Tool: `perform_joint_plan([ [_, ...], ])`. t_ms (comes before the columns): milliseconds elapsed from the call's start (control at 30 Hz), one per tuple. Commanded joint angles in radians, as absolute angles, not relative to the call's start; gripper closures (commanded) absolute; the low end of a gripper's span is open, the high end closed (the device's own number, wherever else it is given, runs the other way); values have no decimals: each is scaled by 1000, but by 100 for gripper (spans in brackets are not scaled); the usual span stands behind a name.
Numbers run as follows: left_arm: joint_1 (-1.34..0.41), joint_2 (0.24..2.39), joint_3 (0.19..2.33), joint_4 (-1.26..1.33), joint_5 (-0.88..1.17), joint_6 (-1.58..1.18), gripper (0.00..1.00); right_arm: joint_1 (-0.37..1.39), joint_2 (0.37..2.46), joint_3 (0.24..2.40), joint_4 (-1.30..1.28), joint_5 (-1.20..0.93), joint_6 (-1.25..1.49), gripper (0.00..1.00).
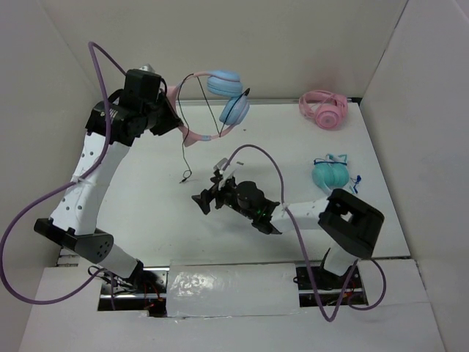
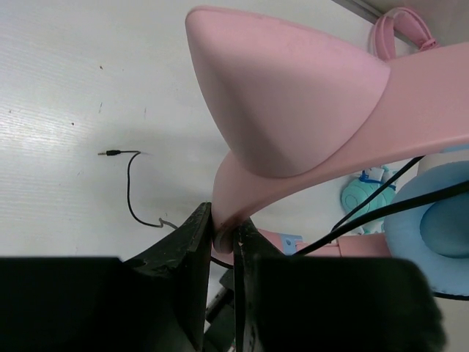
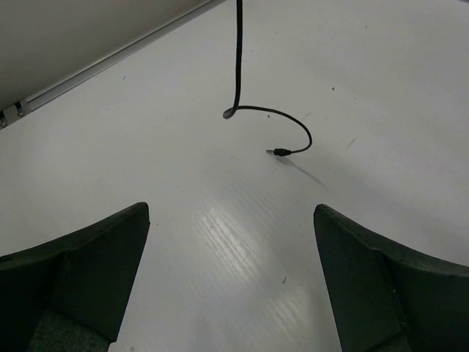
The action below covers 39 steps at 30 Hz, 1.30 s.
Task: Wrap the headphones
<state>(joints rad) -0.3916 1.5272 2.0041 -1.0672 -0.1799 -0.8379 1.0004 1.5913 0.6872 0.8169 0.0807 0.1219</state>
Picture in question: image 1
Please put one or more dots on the white taped cover sheet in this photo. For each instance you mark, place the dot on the white taped cover sheet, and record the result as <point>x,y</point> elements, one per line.
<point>212,291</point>

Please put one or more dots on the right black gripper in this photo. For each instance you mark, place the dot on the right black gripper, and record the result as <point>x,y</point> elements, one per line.
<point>207,196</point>

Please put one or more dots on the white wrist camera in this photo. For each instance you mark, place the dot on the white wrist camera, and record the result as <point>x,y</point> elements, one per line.
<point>147,68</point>
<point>224,170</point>

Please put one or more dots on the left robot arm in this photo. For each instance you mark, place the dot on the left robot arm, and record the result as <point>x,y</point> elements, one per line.
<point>111,129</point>

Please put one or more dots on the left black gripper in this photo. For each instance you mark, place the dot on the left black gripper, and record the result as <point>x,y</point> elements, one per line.
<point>172,120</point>

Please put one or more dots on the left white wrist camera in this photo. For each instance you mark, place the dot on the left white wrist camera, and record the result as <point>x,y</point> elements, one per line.
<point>147,68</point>

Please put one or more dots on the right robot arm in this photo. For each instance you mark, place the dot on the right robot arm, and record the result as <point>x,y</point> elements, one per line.
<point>352,224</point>

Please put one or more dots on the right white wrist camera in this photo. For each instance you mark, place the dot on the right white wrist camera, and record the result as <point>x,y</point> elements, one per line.
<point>224,170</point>

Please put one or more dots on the teal headphones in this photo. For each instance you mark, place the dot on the teal headphones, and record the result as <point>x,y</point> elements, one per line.
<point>331,172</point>

